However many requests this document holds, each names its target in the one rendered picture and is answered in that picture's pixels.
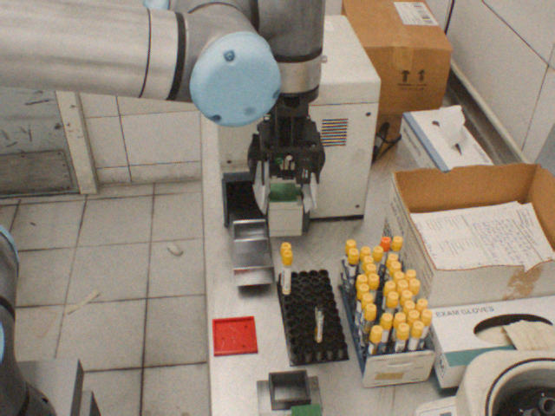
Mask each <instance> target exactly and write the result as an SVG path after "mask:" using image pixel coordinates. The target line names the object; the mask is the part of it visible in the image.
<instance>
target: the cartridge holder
mask: <svg viewBox="0 0 555 416"><path fill-rule="evenodd" d="M256 384H257V396H258V416H282V415H284V412H285V411H290V410H291V406H305V405H314V404H320V407H321V410H322V412H323V402H322V396H321V392H320V386H319V380H318V376H308V375H307V370H306V369H305V370H292V371H281V372H269V380H257V381H256Z"/></svg>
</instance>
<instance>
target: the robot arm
mask: <svg viewBox="0 0 555 416"><path fill-rule="evenodd" d="M325 3H326V0H143V7H141V6H135V5H131V6H130V5H125V4H119V3H110V2H104V1H99V0H0V87H8V88H12V87H17V88H33V89H41V90H50V91H57V90H58V92H59V91H67V92H76V93H84V94H100V95H110V96H118V97H127V98H129V97H136V98H145V99H153V100H163V101H177V102H186V103H194V105H195V106H196V108H197V109H198V110H199V111H200V112H201V113H202V114H203V115H204V116H205V117H206V118H207V119H209V120H210V121H212V122H214V123H215V124H218V125H221V126H224V127H242V126H245V125H248V124H251V123H253V122H255V121H257V120H259V119H261V118H262V117H263V120H262V121H260V122H259V123H258V124H257V131H258V134H255V133H254V134H253V135H252V141H251V144H250V145H249V147H248V150H247V165H248V169H249V173H250V175H251V178H252V186H253V190H254V193H255V199H256V201H257V204H258V207H259V209H260V210H261V212H262V213H263V214H267V211H268V207H269V197H268V195H269V194H270V192H271V180H272V179H278V178H282V180H288V179H294V178H296V183H297V185H300V187H301V191H302V195H301V199H302V205H303V209H304V213H308V211H309V209H310V208H311V206H312V205H313V207H314V208H316V201H315V198H316V195H317V192H318V189H319V186H320V174H321V171H322V169H323V165H324V163H325V151H324V148H323V142H322V140H321V137H322V136H321V133H320V132H318V131H317V125H316V122H315V121H313V120H311V118H310V115H309V108H310V106H309V104H310V103H312V102H313V101H314V100H315V99H316V98H317V97H318V93H319V83H320V81H321V65H320V64H325V63H327V62H328V56H326V55H322V53H323V31H324V16H325ZM265 115H270V116H265ZM19 270H20V263H19V256H18V253H17V247H16V244H15V241H14V240H13V237H12V236H11V235H10V233H9V232H8V231H7V230H6V229H5V228H3V227H2V226H1V225H0V416H58V415H57V413H56V410H55V408H54V407H53V406H52V404H51V402H50V401H49V399H48V398H47V397H46V396H45V395H44V394H43V393H42V391H40V390H39V389H37V388H36V387H34V386H32V385H31V384H29V383H28V382H27V381H26V380H25V379H24V376H23V373H22V371H20V367H19V366H18V364H17V362H16V357H15V337H14V336H15V323H16V283H17V279H18V276H19Z"/></svg>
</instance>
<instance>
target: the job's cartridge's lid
mask: <svg viewBox="0 0 555 416"><path fill-rule="evenodd" d="M297 195H302V191H301V187H296V185H295V182H284V183H271V192H270V194H269V195H268V197H269V199H270V203H280V202H297Z"/></svg>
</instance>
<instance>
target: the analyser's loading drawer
mask: <svg viewBox="0 0 555 416"><path fill-rule="evenodd" d="M228 207H229V219H230V230H231V241H232V263H233V275H234V286H242V285H253V284H265V283H274V263H272V259H271V247H270V242H269V235H268V230H267V223H266V217H265V214H263V213H262V212H261V210H260V209H259V207H258V204H257V201H256V199H255V197H249V198H235V199H228Z"/></svg>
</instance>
